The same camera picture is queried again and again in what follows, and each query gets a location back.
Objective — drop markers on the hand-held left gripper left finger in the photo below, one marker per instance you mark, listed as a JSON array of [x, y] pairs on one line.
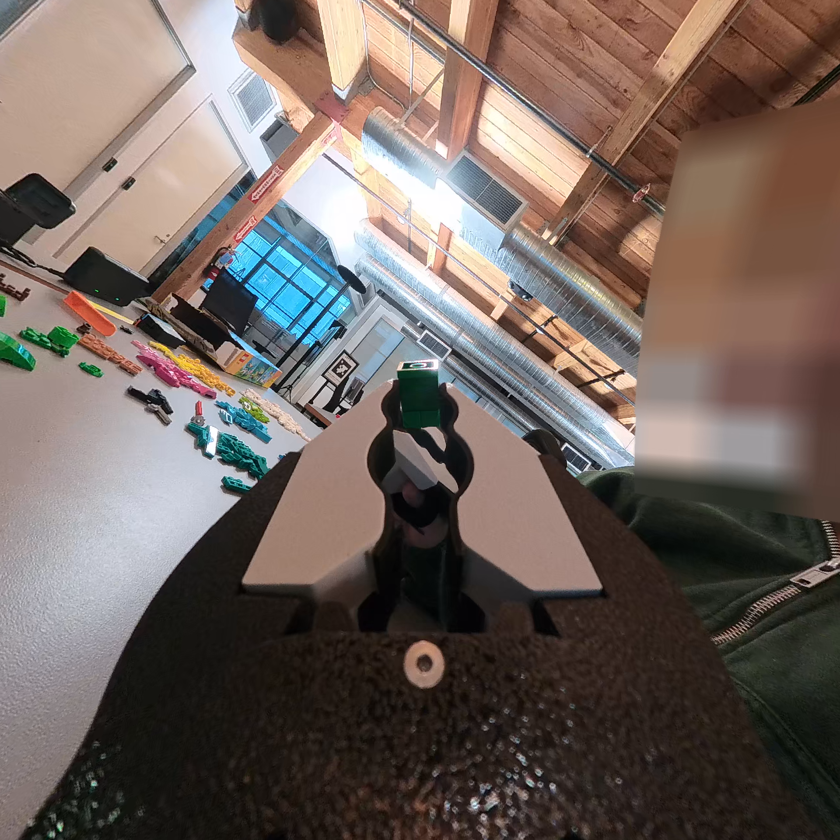
[[308, 518]]

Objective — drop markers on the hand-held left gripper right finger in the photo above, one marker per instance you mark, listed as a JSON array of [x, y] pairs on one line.
[[531, 525]]

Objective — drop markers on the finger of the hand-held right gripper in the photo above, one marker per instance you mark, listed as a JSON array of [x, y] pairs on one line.
[[413, 466]]

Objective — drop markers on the green lego brick assembly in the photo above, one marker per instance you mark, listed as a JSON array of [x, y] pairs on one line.
[[420, 394]]

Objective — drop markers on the teal lego plate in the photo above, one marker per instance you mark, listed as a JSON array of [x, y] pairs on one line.
[[236, 484]]

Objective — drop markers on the pile of teal lego pieces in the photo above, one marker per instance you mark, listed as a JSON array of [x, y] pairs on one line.
[[229, 453]]

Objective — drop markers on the pile of white lego pieces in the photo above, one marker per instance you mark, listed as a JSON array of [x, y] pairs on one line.
[[275, 415]]

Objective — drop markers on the pile of turquoise lego pieces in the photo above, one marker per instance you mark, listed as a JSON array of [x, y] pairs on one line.
[[243, 423]]

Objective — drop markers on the pile of lime lego pieces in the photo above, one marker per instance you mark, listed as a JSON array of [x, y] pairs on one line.
[[254, 412]]

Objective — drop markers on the lego set cardboard box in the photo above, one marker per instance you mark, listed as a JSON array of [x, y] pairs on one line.
[[243, 367]]

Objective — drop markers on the pile of yellow lego pieces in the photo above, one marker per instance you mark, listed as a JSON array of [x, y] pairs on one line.
[[197, 367]]

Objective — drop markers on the cluster of black lego pieces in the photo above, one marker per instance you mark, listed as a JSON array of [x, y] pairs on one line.
[[149, 399]]

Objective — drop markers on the pile of pink lego pieces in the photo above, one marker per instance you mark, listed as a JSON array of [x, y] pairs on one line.
[[170, 371]]

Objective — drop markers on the pile of coral lego pieces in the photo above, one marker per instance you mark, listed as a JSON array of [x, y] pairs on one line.
[[110, 354]]

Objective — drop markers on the small green lego plate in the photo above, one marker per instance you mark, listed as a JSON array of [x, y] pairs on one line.
[[90, 369]]

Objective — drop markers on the cluster of green lego pieces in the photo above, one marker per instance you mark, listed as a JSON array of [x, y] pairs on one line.
[[49, 340]]

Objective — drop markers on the large green sloped lego piece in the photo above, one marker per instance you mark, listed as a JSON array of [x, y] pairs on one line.
[[16, 351]]

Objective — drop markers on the brown lego piece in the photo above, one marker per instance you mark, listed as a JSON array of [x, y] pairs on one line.
[[14, 287]]

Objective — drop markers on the framed marker poster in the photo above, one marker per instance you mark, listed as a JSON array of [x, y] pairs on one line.
[[339, 367]]

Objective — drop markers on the black floor lamp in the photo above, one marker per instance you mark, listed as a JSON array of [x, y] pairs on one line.
[[353, 281]]

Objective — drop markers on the black computer monitor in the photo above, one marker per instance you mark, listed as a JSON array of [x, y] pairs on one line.
[[228, 302]]

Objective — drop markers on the small black box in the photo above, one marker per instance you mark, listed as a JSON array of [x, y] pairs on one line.
[[161, 330]]

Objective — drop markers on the red fire extinguisher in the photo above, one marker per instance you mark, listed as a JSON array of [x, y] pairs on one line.
[[220, 262]]

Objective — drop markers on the yellow tape strip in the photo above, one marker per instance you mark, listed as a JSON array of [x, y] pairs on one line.
[[118, 313]]

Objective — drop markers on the ceiling air vent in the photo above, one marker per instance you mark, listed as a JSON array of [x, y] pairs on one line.
[[485, 187]]

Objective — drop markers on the orange brick separator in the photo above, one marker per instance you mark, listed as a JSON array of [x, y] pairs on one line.
[[90, 313]]

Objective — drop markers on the black charger box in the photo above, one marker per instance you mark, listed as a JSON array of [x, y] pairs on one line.
[[108, 279]]

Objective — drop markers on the white door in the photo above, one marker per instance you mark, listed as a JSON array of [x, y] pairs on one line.
[[184, 210], [131, 151]]

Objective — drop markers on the black open case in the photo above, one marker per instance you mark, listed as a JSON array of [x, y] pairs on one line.
[[36, 203]]

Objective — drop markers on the ceiling camera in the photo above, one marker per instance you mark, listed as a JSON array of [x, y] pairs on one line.
[[522, 290]]

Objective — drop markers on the black wall speaker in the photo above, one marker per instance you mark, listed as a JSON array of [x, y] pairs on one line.
[[281, 139]]

